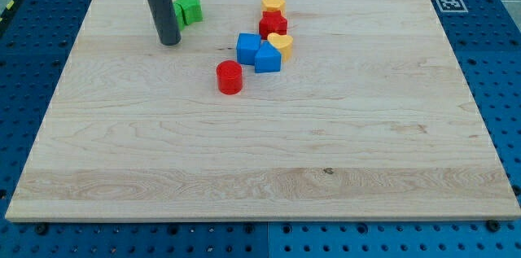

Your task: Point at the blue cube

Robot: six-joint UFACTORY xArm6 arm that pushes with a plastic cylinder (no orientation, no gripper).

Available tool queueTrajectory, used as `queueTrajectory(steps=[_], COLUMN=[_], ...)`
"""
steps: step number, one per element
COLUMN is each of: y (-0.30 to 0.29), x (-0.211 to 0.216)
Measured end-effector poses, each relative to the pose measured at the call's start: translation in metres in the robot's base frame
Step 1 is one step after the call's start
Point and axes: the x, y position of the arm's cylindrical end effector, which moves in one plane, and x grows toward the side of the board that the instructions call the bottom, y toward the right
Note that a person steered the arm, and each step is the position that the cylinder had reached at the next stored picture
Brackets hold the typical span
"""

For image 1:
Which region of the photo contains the blue cube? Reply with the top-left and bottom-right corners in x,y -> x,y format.
236,33 -> 261,65

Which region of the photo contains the red cylinder block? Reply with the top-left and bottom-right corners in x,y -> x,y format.
216,60 -> 243,95

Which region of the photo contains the blue triangular prism block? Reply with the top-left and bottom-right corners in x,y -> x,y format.
254,42 -> 282,73

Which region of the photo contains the yellow heart block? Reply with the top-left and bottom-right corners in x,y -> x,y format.
267,33 -> 294,63

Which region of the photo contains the red star block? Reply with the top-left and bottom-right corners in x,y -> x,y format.
258,11 -> 288,40

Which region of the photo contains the yellow hexagonal block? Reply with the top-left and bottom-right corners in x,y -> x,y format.
260,0 -> 286,16

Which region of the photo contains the large wooden board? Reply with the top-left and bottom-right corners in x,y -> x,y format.
6,0 -> 520,223

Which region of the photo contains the green star block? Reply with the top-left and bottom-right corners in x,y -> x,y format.
173,0 -> 204,30

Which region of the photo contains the grey cylindrical pointer rod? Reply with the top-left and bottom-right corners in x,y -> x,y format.
147,0 -> 181,46

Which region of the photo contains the white fiducial marker tag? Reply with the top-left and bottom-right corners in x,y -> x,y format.
435,0 -> 468,13

